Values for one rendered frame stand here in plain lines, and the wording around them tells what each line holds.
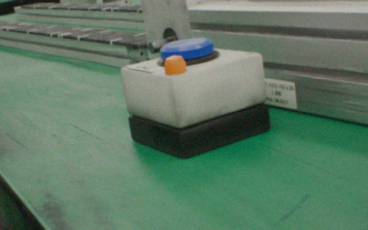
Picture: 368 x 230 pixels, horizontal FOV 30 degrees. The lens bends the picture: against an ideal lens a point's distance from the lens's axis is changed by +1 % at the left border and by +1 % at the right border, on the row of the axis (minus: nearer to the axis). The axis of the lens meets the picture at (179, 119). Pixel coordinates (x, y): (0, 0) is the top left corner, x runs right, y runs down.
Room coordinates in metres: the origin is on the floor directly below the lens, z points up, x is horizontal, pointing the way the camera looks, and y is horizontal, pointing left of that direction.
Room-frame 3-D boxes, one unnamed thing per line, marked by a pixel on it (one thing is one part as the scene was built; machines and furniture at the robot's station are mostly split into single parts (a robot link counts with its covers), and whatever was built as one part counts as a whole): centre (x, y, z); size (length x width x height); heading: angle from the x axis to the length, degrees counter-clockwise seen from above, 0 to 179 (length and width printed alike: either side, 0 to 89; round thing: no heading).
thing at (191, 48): (0.51, -0.01, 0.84); 0.04 x 0.04 x 0.02
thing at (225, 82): (0.52, -0.02, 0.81); 0.10 x 0.08 x 0.06; 120
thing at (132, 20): (1.37, 0.11, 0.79); 0.96 x 0.04 x 0.03; 30
